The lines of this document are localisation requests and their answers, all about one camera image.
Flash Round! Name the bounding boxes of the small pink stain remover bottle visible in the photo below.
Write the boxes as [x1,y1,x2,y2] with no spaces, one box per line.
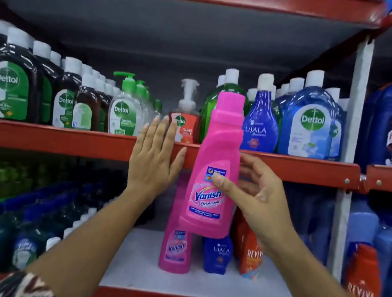
[157,171,202,276]

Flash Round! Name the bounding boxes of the person's right forearm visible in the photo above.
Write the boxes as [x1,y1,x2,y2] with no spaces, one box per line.
[259,234,392,297]

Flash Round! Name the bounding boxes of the green bottle white cap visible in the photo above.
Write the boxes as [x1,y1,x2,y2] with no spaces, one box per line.
[198,65,253,149]

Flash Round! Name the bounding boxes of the person's right hand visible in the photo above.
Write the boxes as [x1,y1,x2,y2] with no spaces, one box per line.
[203,150,307,260]

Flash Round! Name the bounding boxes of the large orange starch bottle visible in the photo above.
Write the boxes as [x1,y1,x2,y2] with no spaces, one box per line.
[342,242,388,297]

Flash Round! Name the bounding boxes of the person's left forearm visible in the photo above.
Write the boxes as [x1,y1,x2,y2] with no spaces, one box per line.
[21,177,166,297]

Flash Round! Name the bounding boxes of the small blue fabric whitener bottle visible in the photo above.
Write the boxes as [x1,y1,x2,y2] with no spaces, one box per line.
[199,233,236,276]

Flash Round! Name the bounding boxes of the white shelf upright post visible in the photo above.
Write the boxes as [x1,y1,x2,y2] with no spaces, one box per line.
[325,34,376,284]

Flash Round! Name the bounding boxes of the person's left hand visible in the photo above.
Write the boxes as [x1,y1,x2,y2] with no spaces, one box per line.
[125,112,191,203]

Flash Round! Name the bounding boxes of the patterned sleeve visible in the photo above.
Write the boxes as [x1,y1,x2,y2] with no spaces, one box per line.
[0,268,61,297]

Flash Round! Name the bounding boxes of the row of dark blue bottles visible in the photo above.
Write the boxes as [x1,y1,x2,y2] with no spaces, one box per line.
[268,181,338,267]

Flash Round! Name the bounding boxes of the red pump handwash bottle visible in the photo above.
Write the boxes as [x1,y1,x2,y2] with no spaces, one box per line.
[166,77,206,145]

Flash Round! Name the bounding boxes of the large blue fabric whitener bottle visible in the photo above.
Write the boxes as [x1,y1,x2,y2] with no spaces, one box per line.
[239,71,287,154]

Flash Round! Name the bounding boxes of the light blue disinfectant bottle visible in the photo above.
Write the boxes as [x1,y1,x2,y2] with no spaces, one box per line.
[277,66,342,161]
[317,86,351,162]

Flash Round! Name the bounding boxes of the group of pale blue bottles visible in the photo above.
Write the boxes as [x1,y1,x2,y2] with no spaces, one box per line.
[339,196,392,297]

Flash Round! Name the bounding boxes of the row of brown antiseptic bottles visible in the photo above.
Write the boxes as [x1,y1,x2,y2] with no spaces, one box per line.
[0,17,128,134]

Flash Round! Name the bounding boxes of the large pink stain remover bottle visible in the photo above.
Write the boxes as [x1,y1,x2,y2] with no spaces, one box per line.
[177,88,250,241]

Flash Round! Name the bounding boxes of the red metal shelving rack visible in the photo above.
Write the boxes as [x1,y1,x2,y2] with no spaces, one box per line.
[0,0,392,297]

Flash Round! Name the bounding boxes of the orange fabric starch bottle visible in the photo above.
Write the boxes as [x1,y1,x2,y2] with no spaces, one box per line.
[237,224,267,282]
[226,208,250,261]

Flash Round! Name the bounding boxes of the rows of green blue bottles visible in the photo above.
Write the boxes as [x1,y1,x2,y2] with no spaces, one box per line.
[0,153,159,292]

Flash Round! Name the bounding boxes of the clear pump bottle green cap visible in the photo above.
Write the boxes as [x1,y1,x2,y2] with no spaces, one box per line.
[105,70,153,138]
[131,80,167,121]

